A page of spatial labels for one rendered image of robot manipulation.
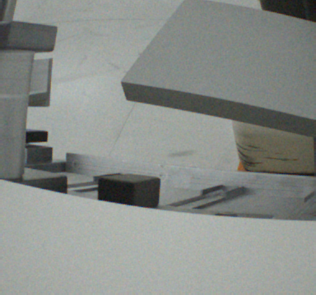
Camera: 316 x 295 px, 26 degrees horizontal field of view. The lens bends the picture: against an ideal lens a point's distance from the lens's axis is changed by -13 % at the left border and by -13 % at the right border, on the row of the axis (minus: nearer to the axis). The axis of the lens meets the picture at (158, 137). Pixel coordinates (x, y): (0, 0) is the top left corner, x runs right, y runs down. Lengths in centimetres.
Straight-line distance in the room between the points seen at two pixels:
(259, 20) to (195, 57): 14
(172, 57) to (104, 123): 86
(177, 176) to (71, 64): 145
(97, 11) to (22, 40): 225
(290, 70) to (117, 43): 121
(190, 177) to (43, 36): 61
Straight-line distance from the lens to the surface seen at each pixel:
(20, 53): 16
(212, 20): 118
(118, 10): 238
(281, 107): 100
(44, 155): 78
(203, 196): 70
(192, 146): 183
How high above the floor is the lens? 129
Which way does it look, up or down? 43 degrees down
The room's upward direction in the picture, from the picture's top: 17 degrees counter-clockwise
